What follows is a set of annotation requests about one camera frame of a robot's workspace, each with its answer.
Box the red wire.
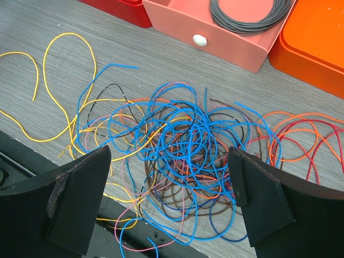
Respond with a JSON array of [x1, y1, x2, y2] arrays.
[[225, 120, 344, 199]]

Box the brown wire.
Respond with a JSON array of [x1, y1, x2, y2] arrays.
[[144, 98, 284, 223]]

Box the salmon pink drawer box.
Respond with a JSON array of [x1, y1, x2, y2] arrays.
[[143, 0, 286, 73]]

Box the orange wire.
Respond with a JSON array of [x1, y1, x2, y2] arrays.
[[119, 98, 344, 199]]

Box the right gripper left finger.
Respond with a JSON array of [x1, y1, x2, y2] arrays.
[[1, 146, 111, 257]]

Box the pink wire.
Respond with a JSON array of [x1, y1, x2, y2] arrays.
[[84, 82, 234, 253]]

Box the black wire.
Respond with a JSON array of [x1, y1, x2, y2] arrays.
[[87, 83, 245, 189]]

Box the dark blue wire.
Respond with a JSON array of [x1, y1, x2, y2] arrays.
[[150, 150, 249, 242]]

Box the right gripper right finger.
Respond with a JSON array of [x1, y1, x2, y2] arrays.
[[227, 148, 343, 257]]

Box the orange plastic box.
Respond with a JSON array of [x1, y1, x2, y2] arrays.
[[269, 1, 343, 98]]

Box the yellow wire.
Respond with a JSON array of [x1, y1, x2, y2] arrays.
[[0, 32, 194, 230]]

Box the red plastic box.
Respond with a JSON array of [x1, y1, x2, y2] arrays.
[[80, 0, 152, 28]]

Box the grey coiled cable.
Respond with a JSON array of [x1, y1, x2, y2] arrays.
[[209, 0, 292, 37]]

